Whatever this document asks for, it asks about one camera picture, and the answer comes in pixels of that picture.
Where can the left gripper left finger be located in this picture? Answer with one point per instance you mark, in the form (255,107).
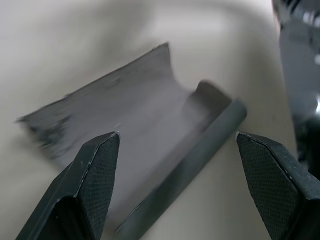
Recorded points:
(82,195)

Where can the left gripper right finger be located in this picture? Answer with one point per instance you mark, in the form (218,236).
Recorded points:
(282,190)

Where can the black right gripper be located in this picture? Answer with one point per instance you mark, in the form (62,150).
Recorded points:
(297,11)

